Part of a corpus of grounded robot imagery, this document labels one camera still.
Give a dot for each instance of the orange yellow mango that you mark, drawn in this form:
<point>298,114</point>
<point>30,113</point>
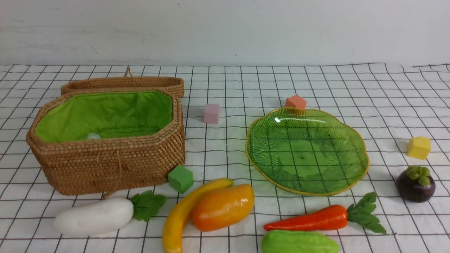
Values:
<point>223,207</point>

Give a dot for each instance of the yellow banana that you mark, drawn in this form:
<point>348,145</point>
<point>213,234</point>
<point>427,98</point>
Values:
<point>181,214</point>

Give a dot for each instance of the green cucumber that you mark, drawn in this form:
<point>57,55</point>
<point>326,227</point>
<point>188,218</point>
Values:
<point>283,241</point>

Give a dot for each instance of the white radish with green leaves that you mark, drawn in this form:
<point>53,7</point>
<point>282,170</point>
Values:
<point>108,215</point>

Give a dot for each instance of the dark purple mangosteen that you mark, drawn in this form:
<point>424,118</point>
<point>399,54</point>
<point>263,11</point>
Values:
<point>415,184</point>

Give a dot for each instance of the pink foam cube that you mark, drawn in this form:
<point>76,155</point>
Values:
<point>212,113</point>

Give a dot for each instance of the green foam cube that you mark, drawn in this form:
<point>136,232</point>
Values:
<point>180,179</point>

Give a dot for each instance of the orange foam cube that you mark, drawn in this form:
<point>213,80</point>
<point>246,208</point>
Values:
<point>296,101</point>

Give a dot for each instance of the green glass leaf plate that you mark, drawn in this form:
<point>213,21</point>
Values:
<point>308,152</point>

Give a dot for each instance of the woven wicker basket green lining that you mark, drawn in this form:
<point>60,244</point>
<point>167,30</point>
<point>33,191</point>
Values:
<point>113,139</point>

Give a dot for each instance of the white grid tablecloth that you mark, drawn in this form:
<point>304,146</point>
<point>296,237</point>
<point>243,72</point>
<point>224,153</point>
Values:
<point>387,104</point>

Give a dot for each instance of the orange carrot with green leaves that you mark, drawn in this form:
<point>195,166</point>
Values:
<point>334,217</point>

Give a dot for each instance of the yellow foam cube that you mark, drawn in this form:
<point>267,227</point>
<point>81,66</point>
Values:
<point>419,147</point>

